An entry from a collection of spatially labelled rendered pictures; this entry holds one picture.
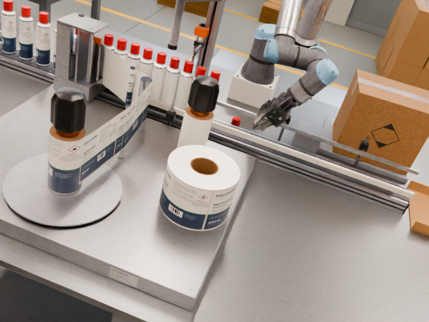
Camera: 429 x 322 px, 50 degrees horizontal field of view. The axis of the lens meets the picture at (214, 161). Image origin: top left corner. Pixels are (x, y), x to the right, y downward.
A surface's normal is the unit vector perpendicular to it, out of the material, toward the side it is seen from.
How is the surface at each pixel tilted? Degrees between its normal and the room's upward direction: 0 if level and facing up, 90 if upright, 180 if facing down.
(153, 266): 0
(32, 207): 0
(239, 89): 90
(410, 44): 90
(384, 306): 0
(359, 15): 90
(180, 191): 90
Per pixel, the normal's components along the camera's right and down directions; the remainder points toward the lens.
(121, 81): -0.70, 0.27
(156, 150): 0.22, -0.80
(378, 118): -0.22, 0.52
